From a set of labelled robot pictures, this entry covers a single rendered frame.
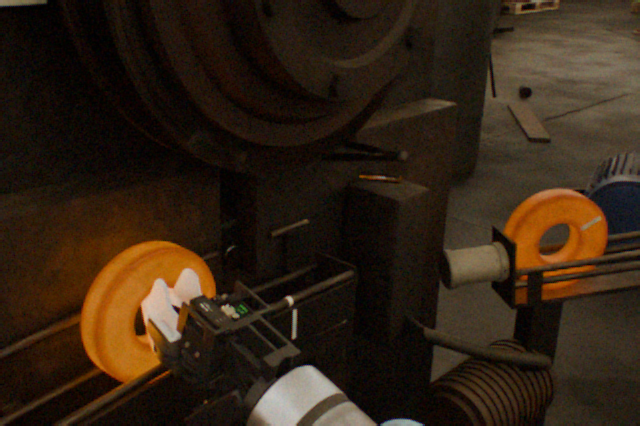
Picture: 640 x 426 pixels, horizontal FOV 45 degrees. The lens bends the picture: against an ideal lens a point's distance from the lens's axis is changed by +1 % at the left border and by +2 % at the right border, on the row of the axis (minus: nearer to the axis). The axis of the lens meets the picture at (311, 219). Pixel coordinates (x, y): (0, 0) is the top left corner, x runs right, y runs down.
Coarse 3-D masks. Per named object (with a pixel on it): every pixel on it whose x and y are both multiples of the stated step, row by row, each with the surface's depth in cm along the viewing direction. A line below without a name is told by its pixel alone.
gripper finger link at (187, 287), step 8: (184, 272) 80; (192, 272) 79; (184, 280) 81; (192, 280) 80; (168, 288) 83; (176, 288) 82; (184, 288) 81; (192, 288) 80; (176, 296) 82; (184, 296) 81; (192, 296) 80; (176, 304) 81; (176, 312) 81
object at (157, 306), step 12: (156, 288) 78; (144, 300) 81; (156, 300) 78; (168, 300) 77; (144, 312) 80; (156, 312) 79; (168, 312) 77; (156, 324) 78; (168, 324) 78; (168, 336) 77; (180, 336) 77
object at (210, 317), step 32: (192, 320) 73; (224, 320) 72; (256, 320) 73; (192, 352) 74; (224, 352) 72; (256, 352) 72; (288, 352) 70; (192, 384) 74; (224, 384) 75; (256, 384) 69
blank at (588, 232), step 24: (552, 192) 114; (576, 192) 115; (528, 216) 112; (552, 216) 113; (576, 216) 114; (600, 216) 115; (528, 240) 114; (576, 240) 116; (600, 240) 116; (528, 264) 115; (552, 288) 118
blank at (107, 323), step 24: (120, 264) 79; (144, 264) 79; (168, 264) 82; (192, 264) 84; (96, 288) 78; (120, 288) 78; (144, 288) 80; (96, 312) 77; (120, 312) 79; (96, 336) 77; (120, 336) 79; (144, 336) 85; (96, 360) 80; (120, 360) 80; (144, 360) 83
